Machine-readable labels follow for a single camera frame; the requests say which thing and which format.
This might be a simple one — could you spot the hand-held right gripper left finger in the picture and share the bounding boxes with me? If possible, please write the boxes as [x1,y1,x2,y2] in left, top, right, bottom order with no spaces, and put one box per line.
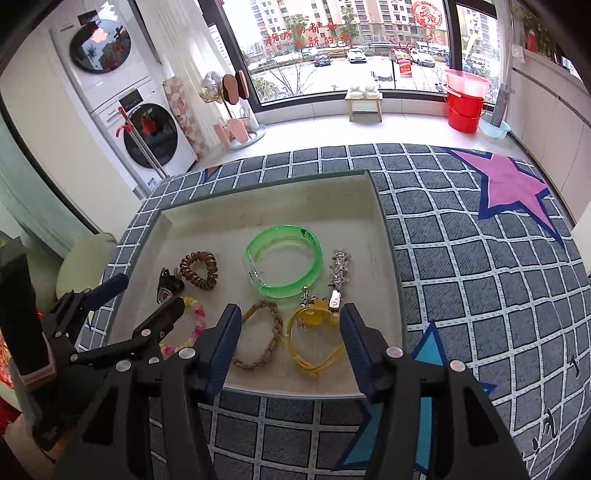
[54,304,243,480]

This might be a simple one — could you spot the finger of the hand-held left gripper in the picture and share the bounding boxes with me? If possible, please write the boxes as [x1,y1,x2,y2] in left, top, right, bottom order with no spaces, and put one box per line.
[68,296,187,370]
[44,272,130,344]

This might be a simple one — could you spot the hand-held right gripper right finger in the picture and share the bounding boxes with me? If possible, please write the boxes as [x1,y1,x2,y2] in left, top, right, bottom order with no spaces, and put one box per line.
[339,302,529,480]

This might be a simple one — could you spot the pink yellow beaded bracelet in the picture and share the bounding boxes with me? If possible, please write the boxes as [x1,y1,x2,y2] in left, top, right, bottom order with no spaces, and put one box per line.
[159,296,208,358]

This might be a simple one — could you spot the black claw hair clip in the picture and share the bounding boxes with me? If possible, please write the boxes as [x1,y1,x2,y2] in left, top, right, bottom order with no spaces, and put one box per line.
[159,267,186,294]

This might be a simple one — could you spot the tan braided bracelet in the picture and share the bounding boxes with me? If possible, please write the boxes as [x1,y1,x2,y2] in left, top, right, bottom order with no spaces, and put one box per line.
[231,299,282,370]

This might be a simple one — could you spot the yellow sunflower hair tie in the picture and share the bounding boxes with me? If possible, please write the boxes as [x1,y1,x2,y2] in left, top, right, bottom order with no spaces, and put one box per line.
[286,298,352,380]

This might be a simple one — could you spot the silver star hair clip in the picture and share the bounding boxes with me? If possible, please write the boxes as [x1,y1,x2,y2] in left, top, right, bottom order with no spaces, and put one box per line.
[327,249,352,311]

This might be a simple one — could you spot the pale green shallow box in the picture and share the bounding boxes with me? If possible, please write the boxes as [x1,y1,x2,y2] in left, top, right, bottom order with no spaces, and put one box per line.
[106,170,409,400]

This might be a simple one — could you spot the pale green cushion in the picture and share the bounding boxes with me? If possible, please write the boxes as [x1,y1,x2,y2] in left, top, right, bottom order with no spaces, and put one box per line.
[55,232,118,301]

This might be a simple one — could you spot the green translucent bangle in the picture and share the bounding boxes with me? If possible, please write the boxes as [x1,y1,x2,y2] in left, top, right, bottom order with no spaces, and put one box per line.
[244,224,324,300]

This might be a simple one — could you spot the mop pole with red ribbon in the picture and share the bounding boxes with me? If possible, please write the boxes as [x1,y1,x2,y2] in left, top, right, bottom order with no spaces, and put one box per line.
[117,106,167,178]

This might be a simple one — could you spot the white washing machine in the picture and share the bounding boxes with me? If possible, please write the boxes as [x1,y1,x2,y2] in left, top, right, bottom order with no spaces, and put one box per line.
[90,85,199,195]

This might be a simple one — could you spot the pink patterned folded mat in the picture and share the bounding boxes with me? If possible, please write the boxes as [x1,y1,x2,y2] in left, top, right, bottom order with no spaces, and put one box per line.
[163,76,204,160]

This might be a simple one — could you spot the metal slipper rack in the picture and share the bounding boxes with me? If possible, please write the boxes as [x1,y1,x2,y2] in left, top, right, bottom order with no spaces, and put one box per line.
[198,69,267,148]

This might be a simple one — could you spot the small wooden stool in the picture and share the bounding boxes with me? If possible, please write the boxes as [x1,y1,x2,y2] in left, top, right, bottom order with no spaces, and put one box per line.
[346,90,384,123]

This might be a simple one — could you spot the white stacked dryer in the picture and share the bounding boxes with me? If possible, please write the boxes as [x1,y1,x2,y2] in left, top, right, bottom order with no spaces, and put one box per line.
[48,16,160,112]

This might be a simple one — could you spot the red plastic bucket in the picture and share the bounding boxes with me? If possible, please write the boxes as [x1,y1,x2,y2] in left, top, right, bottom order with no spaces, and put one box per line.
[445,88,485,134]

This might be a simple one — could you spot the white shoes pair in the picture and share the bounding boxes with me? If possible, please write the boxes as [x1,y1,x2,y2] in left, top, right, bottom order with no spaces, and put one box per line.
[348,83,382,100]

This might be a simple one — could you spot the light blue basin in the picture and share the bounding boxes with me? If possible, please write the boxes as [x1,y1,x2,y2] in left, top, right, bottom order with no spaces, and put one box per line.
[479,117,511,140]

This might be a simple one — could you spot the grey washboard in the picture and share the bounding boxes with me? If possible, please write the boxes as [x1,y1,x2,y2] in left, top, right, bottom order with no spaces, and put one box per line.
[489,85,511,127]

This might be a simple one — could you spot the white low cabinet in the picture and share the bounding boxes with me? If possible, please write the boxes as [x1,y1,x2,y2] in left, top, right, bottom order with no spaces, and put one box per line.
[505,48,591,222]

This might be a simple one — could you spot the red window decal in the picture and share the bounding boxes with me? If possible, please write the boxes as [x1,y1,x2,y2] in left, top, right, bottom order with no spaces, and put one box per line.
[411,1,444,29]

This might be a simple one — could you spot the green potted plant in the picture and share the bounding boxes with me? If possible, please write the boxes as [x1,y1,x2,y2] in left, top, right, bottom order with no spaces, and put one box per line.
[524,9,561,61]

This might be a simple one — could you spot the brown spiral hair tie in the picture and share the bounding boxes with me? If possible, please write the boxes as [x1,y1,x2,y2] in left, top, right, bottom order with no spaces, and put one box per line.
[179,250,220,291]

